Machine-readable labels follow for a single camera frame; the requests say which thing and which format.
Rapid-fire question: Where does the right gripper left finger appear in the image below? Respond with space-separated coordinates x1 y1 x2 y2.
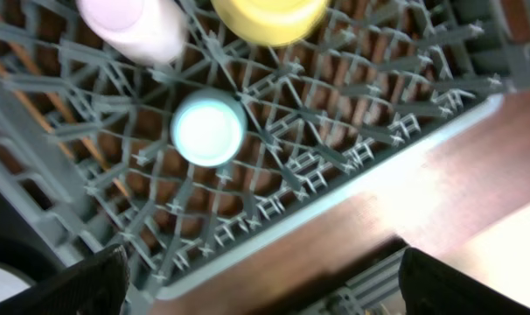
0 244 129 315

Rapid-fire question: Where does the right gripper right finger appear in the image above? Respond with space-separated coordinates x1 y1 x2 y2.
399 248 530 315

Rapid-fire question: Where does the grey plate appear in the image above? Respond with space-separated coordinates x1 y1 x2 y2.
0 262 36 302

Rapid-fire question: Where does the wooden chopstick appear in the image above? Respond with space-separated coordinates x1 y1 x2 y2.
0 62 75 161
0 15 130 197

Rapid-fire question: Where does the blue plastic cup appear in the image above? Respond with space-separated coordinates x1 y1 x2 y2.
170 88 248 168

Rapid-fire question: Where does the pink plastic cup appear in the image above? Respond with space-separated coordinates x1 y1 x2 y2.
76 0 187 66

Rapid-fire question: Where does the yellow plastic bowl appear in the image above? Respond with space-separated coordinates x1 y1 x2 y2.
211 0 330 46

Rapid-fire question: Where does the grey dishwasher rack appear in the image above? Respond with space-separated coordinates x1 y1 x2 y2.
0 1 530 314

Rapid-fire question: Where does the round black serving tray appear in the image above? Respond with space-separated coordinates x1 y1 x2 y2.
0 194 65 282

